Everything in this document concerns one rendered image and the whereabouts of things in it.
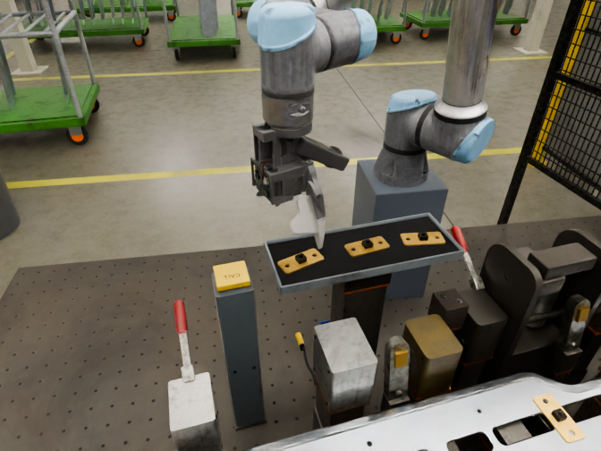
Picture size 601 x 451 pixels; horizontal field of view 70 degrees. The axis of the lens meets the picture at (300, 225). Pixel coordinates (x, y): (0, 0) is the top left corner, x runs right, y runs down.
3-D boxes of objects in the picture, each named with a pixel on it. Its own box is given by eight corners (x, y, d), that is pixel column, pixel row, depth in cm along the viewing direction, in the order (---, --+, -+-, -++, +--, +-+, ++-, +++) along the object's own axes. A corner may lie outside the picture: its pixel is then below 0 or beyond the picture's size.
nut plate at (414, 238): (404, 246, 85) (405, 241, 84) (399, 234, 88) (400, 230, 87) (445, 243, 86) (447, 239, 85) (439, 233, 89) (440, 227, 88)
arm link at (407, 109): (401, 128, 122) (407, 80, 114) (442, 143, 114) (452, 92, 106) (373, 140, 116) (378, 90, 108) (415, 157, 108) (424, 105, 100)
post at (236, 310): (235, 431, 102) (214, 299, 76) (231, 403, 108) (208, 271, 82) (266, 422, 103) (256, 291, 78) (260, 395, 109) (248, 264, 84)
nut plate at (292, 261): (286, 275, 78) (286, 269, 77) (276, 263, 81) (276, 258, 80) (325, 259, 82) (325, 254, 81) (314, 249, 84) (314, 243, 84)
